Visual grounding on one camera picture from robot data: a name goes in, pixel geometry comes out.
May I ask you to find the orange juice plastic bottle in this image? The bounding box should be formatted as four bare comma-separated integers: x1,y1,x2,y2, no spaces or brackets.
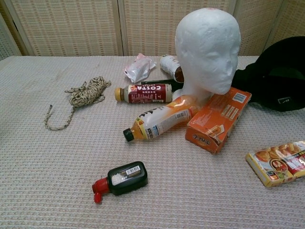
122,94,203,142

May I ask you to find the orange cardboard box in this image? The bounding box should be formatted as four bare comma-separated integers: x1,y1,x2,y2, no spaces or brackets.
185,86,253,155

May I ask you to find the crumpled clear plastic bag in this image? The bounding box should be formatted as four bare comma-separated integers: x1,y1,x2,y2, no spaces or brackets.
123,53,157,84

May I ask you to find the black bucket hat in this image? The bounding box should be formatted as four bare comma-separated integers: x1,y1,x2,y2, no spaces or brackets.
230,36,305,113

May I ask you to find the beige woven tablecloth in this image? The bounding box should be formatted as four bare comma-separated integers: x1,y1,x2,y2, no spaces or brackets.
0,55,305,229

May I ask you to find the Costa coffee bottle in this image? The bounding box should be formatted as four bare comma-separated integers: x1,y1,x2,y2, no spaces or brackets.
114,83,173,104

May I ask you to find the woven folding screen panel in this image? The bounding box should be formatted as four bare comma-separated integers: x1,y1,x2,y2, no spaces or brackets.
234,0,285,57
262,0,305,56
0,0,23,61
4,0,123,57
118,0,238,57

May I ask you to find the white foam mannequin head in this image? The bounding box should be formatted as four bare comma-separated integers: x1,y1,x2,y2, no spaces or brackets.
174,7,241,105

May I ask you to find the black ink bottle red cap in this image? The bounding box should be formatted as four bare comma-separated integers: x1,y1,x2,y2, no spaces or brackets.
91,161,149,204

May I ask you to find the beige speckled rope bundle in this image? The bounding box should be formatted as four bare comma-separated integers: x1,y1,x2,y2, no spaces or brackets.
44,76,112,131

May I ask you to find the yellow snack package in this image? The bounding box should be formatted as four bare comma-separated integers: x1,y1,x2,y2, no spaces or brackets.
245,140,305,187

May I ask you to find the white brown paper cup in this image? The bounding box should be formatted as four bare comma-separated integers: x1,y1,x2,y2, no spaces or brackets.
160,54,184,83

